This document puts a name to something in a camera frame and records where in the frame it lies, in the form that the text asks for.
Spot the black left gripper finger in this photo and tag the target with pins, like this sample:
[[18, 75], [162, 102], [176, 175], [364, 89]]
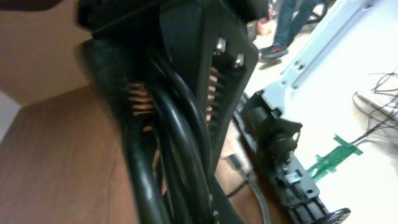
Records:
[[226, 212]]

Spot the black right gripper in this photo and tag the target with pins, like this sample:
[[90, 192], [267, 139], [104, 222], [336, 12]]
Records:
[[118, 70]]

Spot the person legs in jeans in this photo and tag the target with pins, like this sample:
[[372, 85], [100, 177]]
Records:
[[288, 26]]

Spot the green tape strip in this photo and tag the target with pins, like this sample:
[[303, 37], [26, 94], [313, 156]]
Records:
[[327, 164]]

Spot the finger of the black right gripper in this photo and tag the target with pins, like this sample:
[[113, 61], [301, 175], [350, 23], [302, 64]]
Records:
[[209, 48]]

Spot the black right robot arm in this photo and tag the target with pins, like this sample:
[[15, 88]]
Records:
[[173, 74]]

